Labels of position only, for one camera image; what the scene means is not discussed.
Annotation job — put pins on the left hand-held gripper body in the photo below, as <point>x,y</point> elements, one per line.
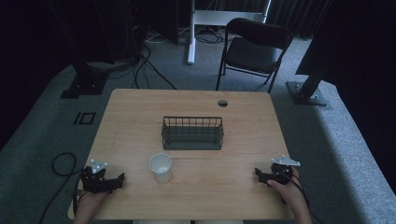
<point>93,182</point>

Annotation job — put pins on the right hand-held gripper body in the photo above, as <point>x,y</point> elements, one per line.
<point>281,174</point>

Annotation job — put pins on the person's right hand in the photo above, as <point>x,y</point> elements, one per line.
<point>288,191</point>

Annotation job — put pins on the person's left hand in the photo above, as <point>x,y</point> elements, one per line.
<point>90,200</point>

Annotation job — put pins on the white cup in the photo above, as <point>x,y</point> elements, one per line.
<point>161,168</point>

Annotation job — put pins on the black metal stand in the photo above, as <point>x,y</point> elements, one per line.
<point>309,88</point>
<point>85,77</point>

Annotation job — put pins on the black folding chair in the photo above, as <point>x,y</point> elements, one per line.
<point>252,53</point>

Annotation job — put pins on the dark curtain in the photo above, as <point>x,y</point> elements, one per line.
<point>295,15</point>

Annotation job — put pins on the black floor socket frame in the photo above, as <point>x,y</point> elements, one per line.
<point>85,118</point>

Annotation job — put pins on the white desk frame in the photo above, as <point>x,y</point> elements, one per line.
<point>199,18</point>

